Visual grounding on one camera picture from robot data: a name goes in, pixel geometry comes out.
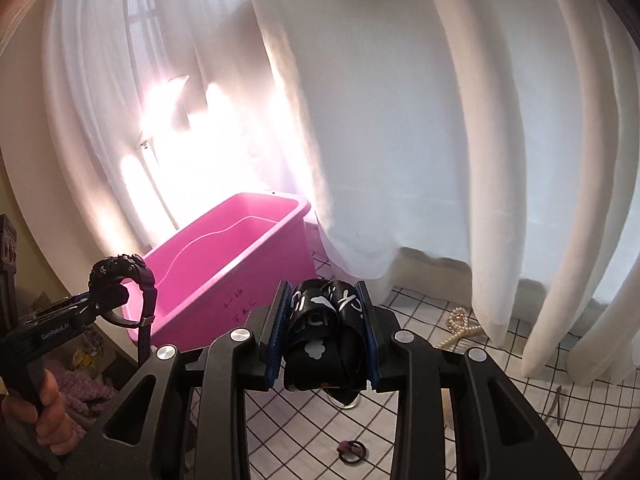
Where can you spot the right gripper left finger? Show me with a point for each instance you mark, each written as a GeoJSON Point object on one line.
{"type": "Point", "coordinates": [182, 415]}

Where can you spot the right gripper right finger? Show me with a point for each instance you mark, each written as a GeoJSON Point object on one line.
{"type": "Point", "coordinates": [497, 433]}

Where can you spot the pearl gold claw clip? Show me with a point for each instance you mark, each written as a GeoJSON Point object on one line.
{"type": "Point", "coordinates": [460, 326]}

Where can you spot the black studded headband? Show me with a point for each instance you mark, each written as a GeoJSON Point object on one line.
{"type": "Point", "coordinates": [108, 291]}

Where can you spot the brown snap hair clip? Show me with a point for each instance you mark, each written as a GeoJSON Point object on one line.
{"type": "Point", "coordinates": [555, 410]}

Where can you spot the person's left hand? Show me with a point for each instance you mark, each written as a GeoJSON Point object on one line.
{"type": "Point", "coordinates": [53, 426]}

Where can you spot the pink plastic bin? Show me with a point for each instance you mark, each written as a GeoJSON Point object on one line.
{"type": "Point", "coordinates": [211, 274]}

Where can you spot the white curtain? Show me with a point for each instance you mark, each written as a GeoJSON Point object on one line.
{"type": "Point", "coordinates": [485, 150]}

